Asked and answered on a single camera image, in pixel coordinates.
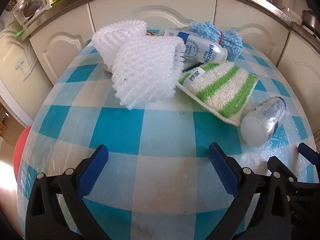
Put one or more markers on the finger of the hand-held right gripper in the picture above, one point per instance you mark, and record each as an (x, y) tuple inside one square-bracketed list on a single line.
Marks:
[(275, 163), (308, 153)]

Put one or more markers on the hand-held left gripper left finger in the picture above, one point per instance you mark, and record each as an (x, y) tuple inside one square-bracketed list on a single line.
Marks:
[(92, 171)]

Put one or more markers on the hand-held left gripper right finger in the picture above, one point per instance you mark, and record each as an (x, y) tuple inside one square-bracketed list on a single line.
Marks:
[(222, 171)]

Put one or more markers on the small white bottle silver label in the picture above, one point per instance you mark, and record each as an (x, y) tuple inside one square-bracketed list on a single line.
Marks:
[(257, 127)]

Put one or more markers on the red plastic basin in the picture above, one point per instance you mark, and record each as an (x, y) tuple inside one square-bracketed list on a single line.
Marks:
[(21, 150)]

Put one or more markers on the green striped dishcloth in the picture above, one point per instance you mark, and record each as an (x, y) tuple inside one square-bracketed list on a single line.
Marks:
[(225, 93)]

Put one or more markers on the white foam net sleeve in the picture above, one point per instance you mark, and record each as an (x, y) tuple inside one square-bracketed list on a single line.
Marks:
[(110, 37), (142, 72)]

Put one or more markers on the white bottle blue label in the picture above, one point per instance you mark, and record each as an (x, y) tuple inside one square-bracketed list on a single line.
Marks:
[(200, 47)]

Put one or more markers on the blue mesh cloth bundle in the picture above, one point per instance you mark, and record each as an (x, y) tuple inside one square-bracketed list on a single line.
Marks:
[(230, 42)]

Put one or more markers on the blue checked tablecloth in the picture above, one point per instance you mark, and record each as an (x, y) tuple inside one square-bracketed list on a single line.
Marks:
[(155, 130)]

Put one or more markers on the white cabinet door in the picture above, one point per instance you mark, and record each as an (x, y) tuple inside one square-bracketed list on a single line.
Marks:
[(155, 10), (302, 62), (252, 22), (62, 45)]

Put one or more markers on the steel cooking pot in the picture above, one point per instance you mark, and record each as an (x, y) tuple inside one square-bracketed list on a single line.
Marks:
[(311, 18)]

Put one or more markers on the metal ladle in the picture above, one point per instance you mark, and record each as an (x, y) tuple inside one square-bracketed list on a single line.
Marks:
[(32, 5)]

